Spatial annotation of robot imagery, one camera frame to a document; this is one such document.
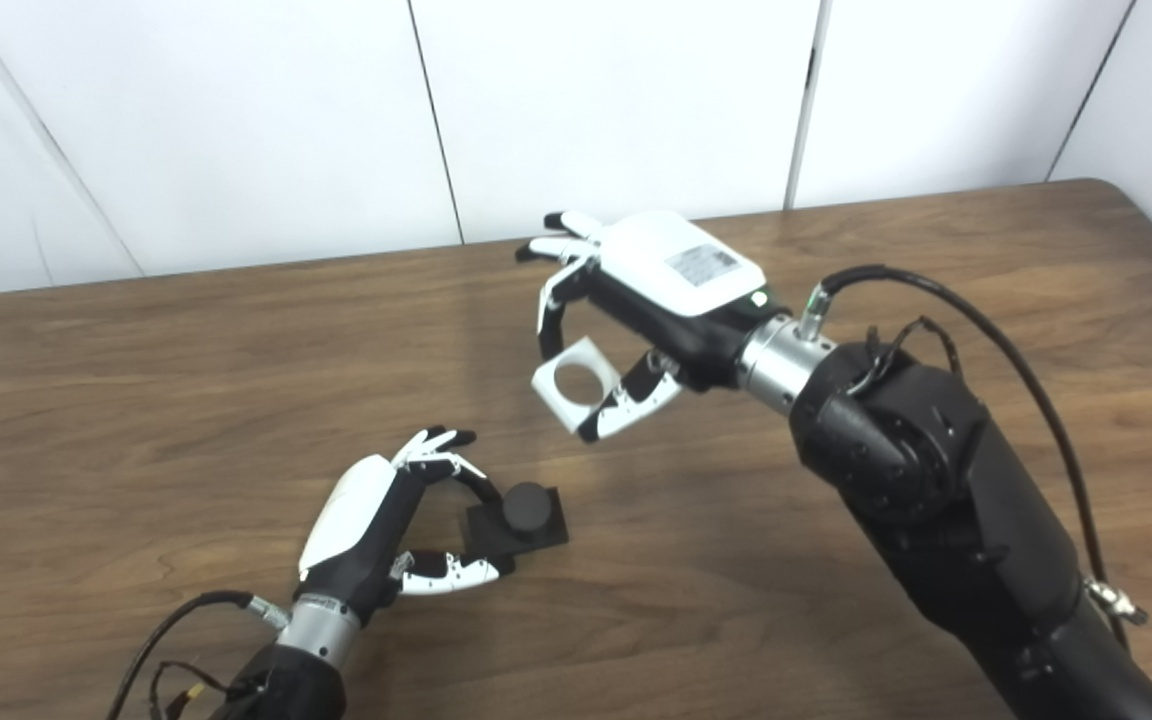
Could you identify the white square piece with hole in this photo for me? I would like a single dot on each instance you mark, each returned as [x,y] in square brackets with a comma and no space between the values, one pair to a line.
[551,400]

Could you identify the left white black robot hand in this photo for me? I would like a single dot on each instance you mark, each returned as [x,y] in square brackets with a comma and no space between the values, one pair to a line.
[351,520]

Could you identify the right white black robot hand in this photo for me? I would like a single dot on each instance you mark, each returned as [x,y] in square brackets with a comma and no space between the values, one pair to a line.
[676,290]

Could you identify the black peg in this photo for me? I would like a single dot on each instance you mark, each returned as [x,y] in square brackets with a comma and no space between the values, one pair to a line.
[526,510]

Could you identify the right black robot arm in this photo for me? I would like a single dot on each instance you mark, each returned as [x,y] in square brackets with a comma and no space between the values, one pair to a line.
[956,520]

